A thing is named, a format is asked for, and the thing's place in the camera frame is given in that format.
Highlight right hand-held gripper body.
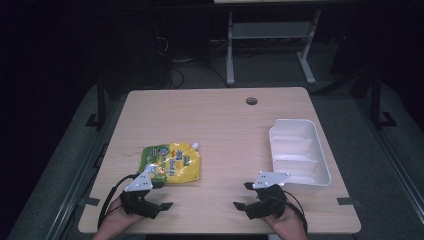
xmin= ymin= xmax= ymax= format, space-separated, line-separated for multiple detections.
xmin=244 ymin=171 xmax=292 ymax=221

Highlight black floor cables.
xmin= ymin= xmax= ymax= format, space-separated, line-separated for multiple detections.
xmin=156 ymin=36 xmax=229 ymax=90

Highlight person's left hand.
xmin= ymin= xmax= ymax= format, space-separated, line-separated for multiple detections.
xmin=99 ymin=195 xmax=146 ymax=235

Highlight yellow green spouted pouch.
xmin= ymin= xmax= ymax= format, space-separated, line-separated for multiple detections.
xmin=138 ymin=142 xmax=202 ymax=185

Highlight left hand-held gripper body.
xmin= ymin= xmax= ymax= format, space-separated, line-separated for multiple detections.
xmin=119 ymin=171 xmax=161 ymax=220

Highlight person's right hand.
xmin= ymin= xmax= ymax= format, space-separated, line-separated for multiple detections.
xmin=261 ymin=203 xmax=308 ymax=240

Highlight white plastic bin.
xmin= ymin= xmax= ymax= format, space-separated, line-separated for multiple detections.
xmin=268 ymin=118 xmax=332 ymax=196

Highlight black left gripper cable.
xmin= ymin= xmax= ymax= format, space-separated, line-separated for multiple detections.
xmin=97 ymin=173 xmax=139 ymax=230

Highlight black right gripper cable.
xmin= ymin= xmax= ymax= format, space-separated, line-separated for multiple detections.
xmin=282 ymin=190 xmax=309 ymax=233

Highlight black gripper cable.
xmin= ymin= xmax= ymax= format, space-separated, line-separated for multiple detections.
xmin=282 ymin=190 xmax=309 ymax=233
xmin=97 ymin=173 xmax=139 ymax=230

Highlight white metal table frame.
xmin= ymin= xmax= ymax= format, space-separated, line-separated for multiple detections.
xmin=225 ymin=8 xmax=323 ymax=87

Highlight dark metal stand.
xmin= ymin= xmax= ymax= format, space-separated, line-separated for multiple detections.
xmin=85 ymin=75 xmax=108 ymax=132
xmin=369 ymin=68 xmax=398 ymax=130

